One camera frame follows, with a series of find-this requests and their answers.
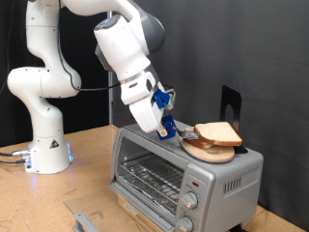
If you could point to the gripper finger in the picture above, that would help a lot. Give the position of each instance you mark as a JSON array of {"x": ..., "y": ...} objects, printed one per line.
[{"x": 162, "y": 132}]

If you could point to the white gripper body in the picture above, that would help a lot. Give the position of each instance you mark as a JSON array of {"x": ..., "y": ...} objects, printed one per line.
[{"x": 145, "y": 116}]

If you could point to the metal spatula with blue block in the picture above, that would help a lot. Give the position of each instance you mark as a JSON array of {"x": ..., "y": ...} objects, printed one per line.
[{"x": 169, "y": 124}]

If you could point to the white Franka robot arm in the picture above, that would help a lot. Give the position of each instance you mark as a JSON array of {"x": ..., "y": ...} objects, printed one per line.
[{"x": 32, "y": 83}]

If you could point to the silver oven knob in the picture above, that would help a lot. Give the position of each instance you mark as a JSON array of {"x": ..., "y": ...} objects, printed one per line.
[
  {"x": 189, "y": 199},
  {"x": 184, "y": 224}
]

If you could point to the wooden box under oven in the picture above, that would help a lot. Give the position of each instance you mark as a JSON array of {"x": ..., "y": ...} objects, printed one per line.
[{"x": 141, "y": 222}]

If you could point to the silver toaster oven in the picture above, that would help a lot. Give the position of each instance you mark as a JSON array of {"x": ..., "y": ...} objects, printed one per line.
[{"x": 225, "y": 206}]

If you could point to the vertical metal pole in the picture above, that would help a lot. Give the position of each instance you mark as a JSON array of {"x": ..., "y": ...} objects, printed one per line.
[{"x": 110, "y": 106}]

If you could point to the wooden cutting board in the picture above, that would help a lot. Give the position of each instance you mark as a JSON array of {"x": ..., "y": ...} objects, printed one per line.
[{"x": 209, "y": 156}]

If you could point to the red indicator light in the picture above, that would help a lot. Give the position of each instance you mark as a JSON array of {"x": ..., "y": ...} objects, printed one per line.
[{"x": 195, "y": 184}]

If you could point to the aluminium foil sheet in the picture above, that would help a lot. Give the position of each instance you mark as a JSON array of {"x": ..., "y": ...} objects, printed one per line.
[{"x": 145, "y": 196}]

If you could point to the black metal bookend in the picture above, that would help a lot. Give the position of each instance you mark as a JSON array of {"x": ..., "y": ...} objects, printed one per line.
[{"x": 236, "y": 103}]

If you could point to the grey backdrop cloth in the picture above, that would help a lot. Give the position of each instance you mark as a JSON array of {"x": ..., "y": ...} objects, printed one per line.
[{"x": 199, "y": 48}]

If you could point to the black curtain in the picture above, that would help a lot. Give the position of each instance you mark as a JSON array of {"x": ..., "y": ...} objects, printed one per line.
[{"x": 14, "y": 132}]

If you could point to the wrist camera on blue mount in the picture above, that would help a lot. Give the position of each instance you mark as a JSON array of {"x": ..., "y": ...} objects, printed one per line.
[{"x": 161, "y": 98}]

